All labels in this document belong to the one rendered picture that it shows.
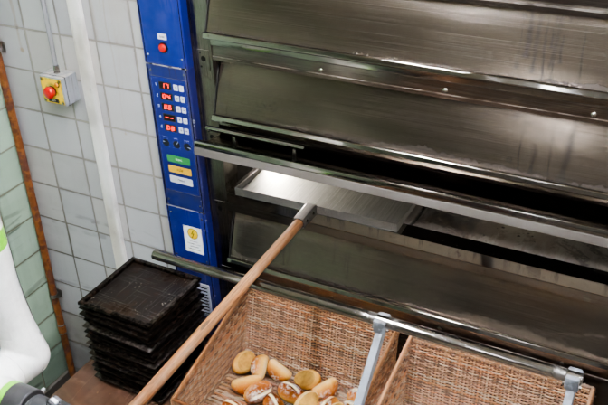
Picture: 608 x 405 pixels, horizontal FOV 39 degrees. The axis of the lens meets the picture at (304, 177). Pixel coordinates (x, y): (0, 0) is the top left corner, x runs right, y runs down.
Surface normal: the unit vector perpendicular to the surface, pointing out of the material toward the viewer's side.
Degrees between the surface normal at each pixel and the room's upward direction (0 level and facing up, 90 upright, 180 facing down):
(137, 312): 0
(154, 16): 90
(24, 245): 90
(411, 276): 70
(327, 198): 1
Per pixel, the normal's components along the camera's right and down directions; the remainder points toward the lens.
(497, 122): -0.46, 0.13
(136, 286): -0.04, -0.87
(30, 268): 0.88, 0.20
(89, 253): -0.47, 0.45
